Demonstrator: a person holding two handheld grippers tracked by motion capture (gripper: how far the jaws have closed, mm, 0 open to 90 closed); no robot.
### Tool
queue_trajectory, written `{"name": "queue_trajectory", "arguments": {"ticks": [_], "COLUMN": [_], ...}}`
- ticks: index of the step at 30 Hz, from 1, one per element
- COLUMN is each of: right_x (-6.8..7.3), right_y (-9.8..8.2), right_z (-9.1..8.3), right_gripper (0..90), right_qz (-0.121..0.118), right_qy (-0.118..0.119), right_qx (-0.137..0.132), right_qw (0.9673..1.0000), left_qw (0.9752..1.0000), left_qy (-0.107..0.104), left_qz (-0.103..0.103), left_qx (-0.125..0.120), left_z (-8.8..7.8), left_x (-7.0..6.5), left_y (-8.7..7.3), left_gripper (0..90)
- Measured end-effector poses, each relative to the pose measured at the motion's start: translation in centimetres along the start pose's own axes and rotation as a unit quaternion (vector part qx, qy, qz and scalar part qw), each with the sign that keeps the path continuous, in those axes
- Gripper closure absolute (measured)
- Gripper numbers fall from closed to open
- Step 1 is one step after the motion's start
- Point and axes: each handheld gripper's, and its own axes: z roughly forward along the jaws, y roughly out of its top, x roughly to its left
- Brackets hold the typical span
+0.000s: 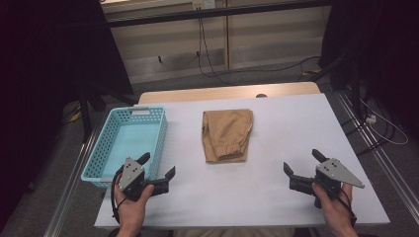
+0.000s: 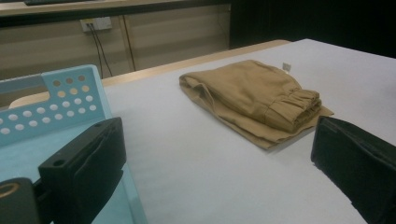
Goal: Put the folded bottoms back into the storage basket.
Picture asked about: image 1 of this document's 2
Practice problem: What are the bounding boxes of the khaki pants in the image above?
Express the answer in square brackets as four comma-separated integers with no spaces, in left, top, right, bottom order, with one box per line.
[201,108,255,164]

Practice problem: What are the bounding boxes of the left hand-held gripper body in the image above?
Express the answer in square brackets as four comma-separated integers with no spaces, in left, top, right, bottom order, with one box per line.
[118,157,154,202]

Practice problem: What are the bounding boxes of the aluminium floor rail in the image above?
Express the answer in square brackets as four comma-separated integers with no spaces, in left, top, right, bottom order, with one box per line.
[334,90,419,215]
[42,129,100,237]

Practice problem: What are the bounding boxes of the black tripod stand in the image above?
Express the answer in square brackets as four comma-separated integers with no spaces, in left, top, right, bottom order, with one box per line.
[78,83,136,142]

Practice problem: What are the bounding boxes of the black floor cable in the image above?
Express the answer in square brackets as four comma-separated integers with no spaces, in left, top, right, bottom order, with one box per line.
[342,115,396,156]

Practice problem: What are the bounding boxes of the person's right hand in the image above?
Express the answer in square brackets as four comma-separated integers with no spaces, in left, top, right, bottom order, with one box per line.
[311,182,357,232]

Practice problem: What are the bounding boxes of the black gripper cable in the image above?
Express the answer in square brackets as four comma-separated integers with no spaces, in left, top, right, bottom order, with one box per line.
[335,187,358,228]
[110,166,129,225]

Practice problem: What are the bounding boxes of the light blue perforated plastic basket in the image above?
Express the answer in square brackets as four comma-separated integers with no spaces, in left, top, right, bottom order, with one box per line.
[80,106,169,190]

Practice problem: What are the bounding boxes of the white wall socket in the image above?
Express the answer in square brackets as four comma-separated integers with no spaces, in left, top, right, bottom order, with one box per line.
[192,0,216,10]

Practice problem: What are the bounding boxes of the black metal stand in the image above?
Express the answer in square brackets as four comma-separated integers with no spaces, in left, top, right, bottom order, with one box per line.
[307,52,364,122]

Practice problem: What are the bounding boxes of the black wall cable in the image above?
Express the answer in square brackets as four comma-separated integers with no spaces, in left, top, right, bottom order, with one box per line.
[199,16,322,78]
[197,16,231,86]

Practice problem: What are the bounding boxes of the black curtain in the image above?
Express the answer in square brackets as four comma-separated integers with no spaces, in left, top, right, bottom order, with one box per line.
[0,0,134,228]
[320,0,419,132]

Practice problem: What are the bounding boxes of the white floor cable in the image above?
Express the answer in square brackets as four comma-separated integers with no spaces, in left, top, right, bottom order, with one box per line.
[360,98,409,146]

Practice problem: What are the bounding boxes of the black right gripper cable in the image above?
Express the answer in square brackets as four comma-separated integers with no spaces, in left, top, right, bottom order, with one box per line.
[335,187,358,228]

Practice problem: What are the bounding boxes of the light wooden table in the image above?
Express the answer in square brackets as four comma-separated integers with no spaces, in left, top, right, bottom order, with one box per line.
[137,81,321,105]

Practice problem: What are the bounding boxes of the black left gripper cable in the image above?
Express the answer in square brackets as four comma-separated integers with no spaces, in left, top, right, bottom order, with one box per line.
[110,166,129,225]

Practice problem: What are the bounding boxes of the person's left hand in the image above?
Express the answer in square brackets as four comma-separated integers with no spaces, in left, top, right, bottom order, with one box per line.
[114,183,155,230]

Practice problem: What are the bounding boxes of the black horizontal rail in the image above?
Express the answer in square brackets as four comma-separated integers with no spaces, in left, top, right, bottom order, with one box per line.
[107,0,334,29]

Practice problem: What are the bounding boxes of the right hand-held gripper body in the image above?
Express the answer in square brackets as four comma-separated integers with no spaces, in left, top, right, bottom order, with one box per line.
[311,157,366,200]

